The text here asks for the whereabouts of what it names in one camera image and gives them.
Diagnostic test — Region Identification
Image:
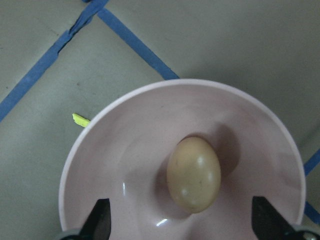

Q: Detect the brown egg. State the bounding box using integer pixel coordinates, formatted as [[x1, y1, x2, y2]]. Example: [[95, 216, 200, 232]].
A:
[[166, 136, 222, 214]]

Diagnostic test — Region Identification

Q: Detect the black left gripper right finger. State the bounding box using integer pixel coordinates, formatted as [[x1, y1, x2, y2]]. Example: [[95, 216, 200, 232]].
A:
[[251, 196, 295, 240]]

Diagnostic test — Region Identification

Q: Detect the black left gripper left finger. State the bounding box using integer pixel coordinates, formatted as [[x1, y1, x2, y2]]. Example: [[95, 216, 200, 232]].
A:
[[79, 198, 111, 240]]

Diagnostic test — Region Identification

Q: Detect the pink plastic bowl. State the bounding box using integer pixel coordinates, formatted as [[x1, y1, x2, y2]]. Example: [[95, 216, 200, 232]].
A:
[[59, 79, 306, 240]]

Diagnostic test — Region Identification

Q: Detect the small yellow scrap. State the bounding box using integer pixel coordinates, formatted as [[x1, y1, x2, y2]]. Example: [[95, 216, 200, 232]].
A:
[[72, 113, 91, 128]]

